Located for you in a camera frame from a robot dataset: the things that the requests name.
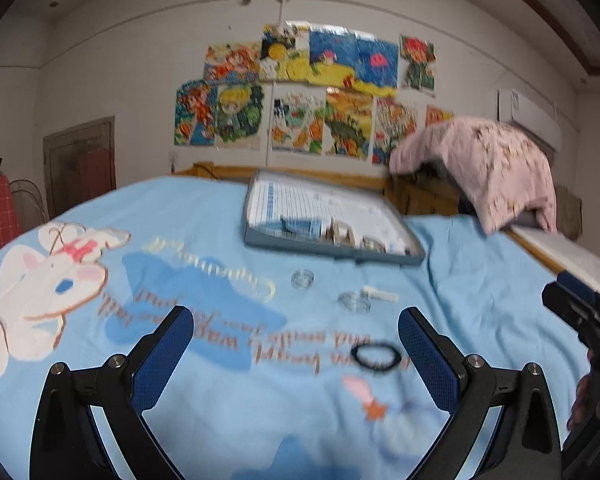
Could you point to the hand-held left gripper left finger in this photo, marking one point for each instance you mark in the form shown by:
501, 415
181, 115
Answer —
162, 355

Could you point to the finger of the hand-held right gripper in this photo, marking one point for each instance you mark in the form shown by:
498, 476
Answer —
577, 285
562, 302

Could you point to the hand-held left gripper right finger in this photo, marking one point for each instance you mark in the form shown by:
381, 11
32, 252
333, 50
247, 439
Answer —
420, 350

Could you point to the white hair clip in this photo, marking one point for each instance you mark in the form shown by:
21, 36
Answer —
380, 294

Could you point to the clear round box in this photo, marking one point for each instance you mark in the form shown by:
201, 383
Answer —
354, 301
372, 243
302, 278

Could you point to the grey shallow tray box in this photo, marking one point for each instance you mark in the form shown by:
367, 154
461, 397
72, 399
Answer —
340, 205

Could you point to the person's right hand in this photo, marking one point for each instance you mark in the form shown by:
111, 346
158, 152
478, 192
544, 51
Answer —
581, 400

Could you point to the white mattress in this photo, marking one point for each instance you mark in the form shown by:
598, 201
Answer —
580, 260

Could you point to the olive green jacket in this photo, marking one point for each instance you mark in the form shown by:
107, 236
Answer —
570, 210

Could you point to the light blue printed blanket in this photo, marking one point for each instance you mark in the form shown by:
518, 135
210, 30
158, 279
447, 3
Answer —
230, 410

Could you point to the pink floral cloth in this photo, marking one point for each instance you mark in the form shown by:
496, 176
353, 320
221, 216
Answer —
490, 170

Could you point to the white air conditioner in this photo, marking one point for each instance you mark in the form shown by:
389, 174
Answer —
530, 117

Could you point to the brown wooden cabinet door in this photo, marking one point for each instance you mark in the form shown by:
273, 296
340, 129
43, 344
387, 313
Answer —
80, 165

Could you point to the wooden bed frame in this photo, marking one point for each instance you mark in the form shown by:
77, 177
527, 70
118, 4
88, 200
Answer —
215, 170

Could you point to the group of children's wall drawings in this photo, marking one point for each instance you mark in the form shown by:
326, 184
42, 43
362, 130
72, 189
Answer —
330, 60

